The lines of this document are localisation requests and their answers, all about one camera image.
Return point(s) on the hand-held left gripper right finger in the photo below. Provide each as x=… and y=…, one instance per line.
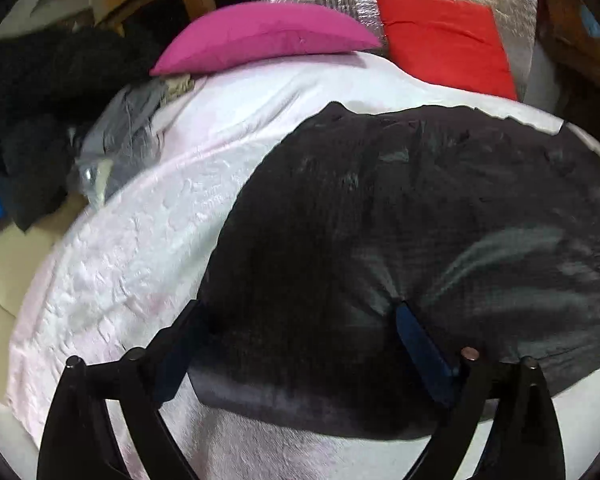
x=425, y=345

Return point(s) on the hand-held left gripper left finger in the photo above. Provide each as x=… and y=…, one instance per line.
x=172, y=365

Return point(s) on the black garment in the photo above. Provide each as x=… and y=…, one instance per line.
x=405, y=255

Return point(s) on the pile of dark clothes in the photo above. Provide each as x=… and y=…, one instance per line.
x=40, y=120

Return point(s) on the white quilted blanket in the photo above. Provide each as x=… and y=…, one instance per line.
x=145, y=250

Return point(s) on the cream sheet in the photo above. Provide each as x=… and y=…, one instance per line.
x=10, y=280

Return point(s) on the grey cloth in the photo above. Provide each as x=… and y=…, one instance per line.
x=120, y=135

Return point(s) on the red pillow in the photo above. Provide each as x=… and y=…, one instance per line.
x=445, y=40

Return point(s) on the pink pillow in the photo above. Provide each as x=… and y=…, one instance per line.
x=260, y=37

